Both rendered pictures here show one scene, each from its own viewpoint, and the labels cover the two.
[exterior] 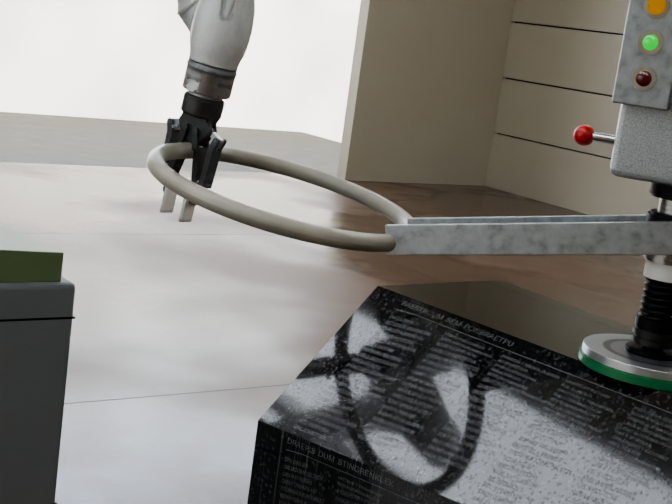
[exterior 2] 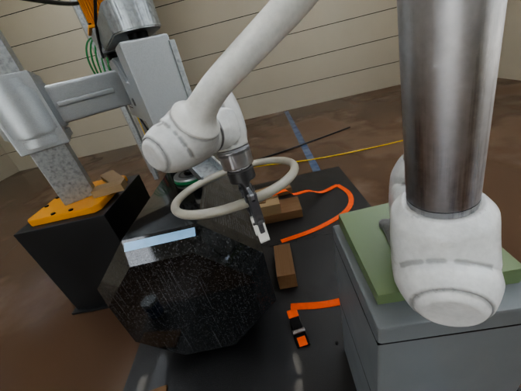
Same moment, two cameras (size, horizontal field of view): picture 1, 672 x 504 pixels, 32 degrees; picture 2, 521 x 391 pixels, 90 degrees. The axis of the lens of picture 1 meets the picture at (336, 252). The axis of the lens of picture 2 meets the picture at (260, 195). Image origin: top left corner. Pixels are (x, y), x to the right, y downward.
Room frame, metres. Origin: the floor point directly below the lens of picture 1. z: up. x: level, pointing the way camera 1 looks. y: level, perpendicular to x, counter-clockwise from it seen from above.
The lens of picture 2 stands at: (2.63, 0.76, 1.40)
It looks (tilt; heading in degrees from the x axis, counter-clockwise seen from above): 29 degrees down; 223
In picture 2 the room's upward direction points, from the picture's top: 14 degrees counter-clockwise
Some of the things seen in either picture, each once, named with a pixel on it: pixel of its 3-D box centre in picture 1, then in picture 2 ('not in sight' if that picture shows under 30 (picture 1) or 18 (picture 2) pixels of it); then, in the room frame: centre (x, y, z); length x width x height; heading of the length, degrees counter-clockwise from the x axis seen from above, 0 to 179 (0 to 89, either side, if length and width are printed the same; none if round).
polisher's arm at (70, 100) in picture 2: not in sight; (64, 102); (1.99, -1.26, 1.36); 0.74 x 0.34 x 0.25; 163
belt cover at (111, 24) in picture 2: not in sight; (124, 35); (1.67, -0.84, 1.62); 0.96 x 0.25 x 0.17; 69
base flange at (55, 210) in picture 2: not in sight; (82, 197); (2.18, -1.32, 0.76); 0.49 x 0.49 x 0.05; 39
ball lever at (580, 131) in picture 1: (598, 137); not in sight; (1.78, -0.37, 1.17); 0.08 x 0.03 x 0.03; 69
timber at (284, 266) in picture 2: not in sight; (284, 264); (1.62, -0.11, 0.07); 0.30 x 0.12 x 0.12; 37
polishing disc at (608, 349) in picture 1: (650, 356); (191, 173); (1.80, -0.51, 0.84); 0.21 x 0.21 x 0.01
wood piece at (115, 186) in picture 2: not in sight; (109, 188); (2.06, -1.09, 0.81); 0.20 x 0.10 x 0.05; 137
